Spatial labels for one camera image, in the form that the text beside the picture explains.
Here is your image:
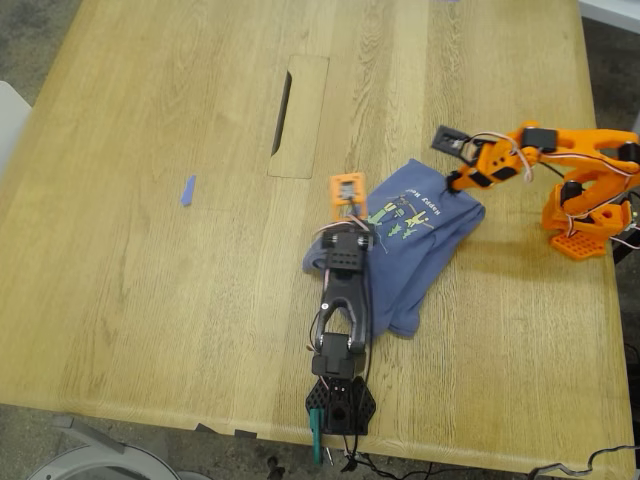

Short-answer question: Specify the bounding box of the blue printed T-shirt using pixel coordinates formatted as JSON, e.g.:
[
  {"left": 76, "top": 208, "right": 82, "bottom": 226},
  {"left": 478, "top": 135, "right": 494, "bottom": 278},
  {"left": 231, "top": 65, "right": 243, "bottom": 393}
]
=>
[{"left": 301, "top": 158, "right": 487, "bottom": 340}]

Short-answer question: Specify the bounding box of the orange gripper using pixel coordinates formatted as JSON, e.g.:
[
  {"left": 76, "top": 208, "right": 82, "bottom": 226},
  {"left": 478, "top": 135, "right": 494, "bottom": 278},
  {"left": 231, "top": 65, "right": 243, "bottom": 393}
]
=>
[{"left": 446, "top": 136, "right": 534, "bottom": 195}]

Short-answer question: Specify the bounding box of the grey metal bar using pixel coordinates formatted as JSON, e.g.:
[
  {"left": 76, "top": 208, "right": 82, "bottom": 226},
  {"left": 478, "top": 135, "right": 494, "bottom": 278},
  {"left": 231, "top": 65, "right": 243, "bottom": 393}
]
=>
[{"left": 49, "top": 413, "right": 127, "bottom": 454}]

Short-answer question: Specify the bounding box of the green table clamp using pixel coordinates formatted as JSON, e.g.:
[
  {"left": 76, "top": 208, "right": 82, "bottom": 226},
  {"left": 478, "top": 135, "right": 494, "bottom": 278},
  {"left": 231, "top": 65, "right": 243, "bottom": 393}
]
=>
[{"left": 307, "top": 408, "right": 326, "bottom": 464}]

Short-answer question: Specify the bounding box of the loose black cable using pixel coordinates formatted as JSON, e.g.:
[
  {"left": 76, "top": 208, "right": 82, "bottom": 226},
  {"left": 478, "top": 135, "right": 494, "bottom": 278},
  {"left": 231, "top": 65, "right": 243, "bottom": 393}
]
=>
[{"left": 528, "top": 443, "right": 640, "bottom": 479}]

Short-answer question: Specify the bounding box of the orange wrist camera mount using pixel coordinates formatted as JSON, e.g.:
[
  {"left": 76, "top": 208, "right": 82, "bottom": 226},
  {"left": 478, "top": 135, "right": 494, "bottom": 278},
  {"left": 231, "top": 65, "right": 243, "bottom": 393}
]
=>
[{"left": 328, "top": 171, "right": 370, "bottom": 222}]

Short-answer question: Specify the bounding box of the large grey round base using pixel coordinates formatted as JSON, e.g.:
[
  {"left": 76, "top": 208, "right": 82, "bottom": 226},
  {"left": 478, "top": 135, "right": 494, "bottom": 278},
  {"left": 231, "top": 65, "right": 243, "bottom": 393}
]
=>
[{"left": 27, "top": 442, "right": 177, "bottom": 480}]

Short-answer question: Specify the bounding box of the white furniture edge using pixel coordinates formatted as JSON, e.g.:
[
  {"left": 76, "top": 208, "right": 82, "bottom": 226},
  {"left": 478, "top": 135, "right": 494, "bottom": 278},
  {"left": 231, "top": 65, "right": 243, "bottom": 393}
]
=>
[{"left": 578, "top": 0, "right": 640, "bottom": 35}]

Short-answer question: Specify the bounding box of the wooden cable slot lid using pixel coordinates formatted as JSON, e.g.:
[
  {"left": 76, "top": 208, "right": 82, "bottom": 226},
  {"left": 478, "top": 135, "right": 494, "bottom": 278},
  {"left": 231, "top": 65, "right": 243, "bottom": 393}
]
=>
[{"left": 266, "top": 54, "right": 331, "bottom": 180}]

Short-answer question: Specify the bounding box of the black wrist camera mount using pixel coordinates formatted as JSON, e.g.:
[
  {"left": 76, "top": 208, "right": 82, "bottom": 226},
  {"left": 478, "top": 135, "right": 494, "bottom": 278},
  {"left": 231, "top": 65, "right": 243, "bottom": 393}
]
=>
[{"left": 430, "top": 124, "right": 482, "bottom": 165}]

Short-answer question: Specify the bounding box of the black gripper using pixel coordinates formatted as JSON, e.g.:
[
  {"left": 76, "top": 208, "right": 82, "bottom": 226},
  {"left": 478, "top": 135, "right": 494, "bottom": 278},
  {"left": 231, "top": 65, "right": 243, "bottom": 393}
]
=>
[{"left": 319, "top": 217, "right": 375, "bottom": 236}]

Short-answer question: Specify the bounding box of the white furniture panel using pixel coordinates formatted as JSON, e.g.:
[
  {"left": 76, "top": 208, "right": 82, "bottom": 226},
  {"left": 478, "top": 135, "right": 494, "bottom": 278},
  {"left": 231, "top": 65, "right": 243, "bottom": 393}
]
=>
[{"left": 0, "top": 80, "right": 33, "bottom": 177}]

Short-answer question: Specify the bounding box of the orange perforated base plate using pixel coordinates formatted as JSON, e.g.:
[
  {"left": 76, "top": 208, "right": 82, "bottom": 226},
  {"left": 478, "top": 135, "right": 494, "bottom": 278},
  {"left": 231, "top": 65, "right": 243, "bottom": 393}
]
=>
[{"left": 549, "top": 230, "right": 610, "bottom": 262}]

